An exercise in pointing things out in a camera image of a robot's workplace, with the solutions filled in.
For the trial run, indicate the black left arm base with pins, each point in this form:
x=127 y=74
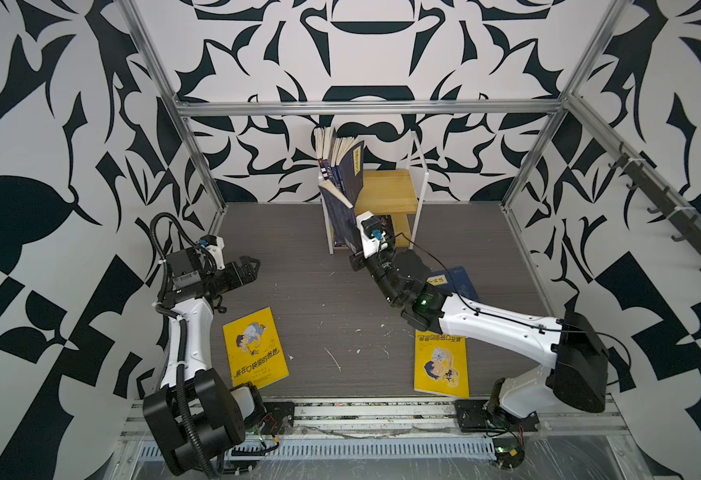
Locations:
x=272 y=418

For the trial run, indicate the thick blue book yellow label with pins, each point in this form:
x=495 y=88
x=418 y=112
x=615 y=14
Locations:
x=341 y=148

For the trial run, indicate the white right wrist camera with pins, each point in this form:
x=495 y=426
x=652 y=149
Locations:
x=372 y=234

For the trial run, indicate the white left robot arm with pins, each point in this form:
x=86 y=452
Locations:
x=194 y=418

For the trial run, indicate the wooden white-framed bookshelf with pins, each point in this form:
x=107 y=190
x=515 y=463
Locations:
x=396 y=196

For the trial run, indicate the grey wall hook rail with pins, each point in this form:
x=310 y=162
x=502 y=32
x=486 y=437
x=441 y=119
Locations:
x=666 y=203

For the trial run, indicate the purple portrait book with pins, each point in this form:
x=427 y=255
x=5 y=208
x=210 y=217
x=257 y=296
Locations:
x=327 y=147

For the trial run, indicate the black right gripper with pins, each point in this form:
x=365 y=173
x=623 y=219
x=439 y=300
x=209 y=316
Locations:
x=360 y=260

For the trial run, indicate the black standing book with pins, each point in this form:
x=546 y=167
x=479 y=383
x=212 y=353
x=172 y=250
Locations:
x=323 y=142

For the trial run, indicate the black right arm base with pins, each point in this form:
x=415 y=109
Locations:
x=486 y=416

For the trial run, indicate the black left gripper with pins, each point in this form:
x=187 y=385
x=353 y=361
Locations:
x=236 y=279

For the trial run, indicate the white cable tie scrap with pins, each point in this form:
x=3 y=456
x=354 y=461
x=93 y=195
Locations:
x=338 y=367

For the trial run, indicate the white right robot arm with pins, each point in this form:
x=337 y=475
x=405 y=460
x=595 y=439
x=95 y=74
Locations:
x=571 y=358

